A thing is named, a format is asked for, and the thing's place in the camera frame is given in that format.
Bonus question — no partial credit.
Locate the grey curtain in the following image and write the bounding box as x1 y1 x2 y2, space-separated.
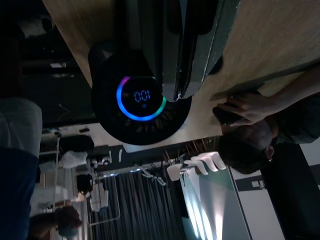
91 171 192 240

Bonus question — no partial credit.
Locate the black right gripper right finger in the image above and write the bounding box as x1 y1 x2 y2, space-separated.
180 0 241 99

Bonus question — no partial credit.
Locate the black round LED display device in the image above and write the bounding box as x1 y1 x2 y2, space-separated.
87 41 193 146

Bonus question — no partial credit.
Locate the black phone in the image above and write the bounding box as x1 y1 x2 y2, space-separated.
212 105 241 126

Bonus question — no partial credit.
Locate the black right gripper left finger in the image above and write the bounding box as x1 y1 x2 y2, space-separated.
124 0 183 102

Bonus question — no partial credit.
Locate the person's right hand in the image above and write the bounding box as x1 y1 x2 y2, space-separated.
224 94 276 126

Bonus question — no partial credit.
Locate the small black bag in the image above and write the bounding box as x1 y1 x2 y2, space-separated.
75 173 94 194

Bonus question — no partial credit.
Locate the white hand-shaped object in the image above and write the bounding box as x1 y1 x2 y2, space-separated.
184 150 227 176

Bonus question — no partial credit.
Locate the bundle of brown sticks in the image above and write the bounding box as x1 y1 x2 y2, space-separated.
162 136 221 166

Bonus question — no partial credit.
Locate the white cup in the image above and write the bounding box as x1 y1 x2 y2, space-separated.
166 164 182 182

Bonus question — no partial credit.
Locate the dark-haired person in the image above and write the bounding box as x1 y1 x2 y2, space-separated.
29 192 86 239

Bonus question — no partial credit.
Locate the person in dark green shirt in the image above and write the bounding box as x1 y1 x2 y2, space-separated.
217 99 320 176

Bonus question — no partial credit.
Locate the white plastic bag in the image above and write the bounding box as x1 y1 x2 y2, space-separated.
60 149 89 169

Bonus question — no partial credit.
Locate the person in white and blue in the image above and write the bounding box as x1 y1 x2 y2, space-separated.
0 97 43 240

